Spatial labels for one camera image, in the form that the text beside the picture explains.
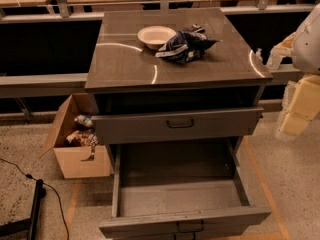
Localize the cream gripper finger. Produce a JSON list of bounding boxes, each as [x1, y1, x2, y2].
[[270, 33, 295, 57], [279, 75, 320, 137]]

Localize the blue chip bag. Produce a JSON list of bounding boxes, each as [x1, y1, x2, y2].
[[155, 31, 218, 64]]

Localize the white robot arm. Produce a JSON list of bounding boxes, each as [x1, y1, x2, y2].
[[267, 5, 320, 140]]

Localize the grey drawer cabinet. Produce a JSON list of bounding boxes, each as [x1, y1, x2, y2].
[[85, 8, 272, 171]]

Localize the grey bottom drawer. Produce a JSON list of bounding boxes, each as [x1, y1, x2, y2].
[[99, 138, 271, 240]]

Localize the grey drawer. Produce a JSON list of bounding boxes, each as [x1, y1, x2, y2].
[[92, 107, 263, 144], [99, 138, 271, 240]]

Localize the grey middle drawer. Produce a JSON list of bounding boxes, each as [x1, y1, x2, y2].
[[92, 107, 263, 144]]

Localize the clear sanitizer bottle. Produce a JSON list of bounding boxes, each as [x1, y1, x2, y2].
[[266, 47, 284, 70]]

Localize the small clear bottle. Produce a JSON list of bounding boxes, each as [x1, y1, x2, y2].
[[255, 48, 263, 62]]

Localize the black remote control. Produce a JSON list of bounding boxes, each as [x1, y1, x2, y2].
[[186, 24, 205, 33]]

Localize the white paper bowl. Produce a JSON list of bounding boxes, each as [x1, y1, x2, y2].
[[137, 26, 176, 50]]

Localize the snack bags in box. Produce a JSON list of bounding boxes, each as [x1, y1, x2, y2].
[[66, 114, 99, 147]]

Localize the cardboard box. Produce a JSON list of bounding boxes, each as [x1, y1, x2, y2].
[[40, 94, 113, 179]]

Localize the black stand base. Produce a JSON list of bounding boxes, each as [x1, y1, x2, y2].
[[0, 179, 47, 240]]

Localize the black drawer handle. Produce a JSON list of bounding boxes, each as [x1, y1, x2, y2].
[[176, 220, 205, 233], [166, 119, 194, 129]]

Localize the black bottom drawer handle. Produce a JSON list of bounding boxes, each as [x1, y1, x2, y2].
[[176, 220, 205, 233]]

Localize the black floor cable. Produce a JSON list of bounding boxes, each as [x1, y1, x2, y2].
[[0, 157, 70, 240]]

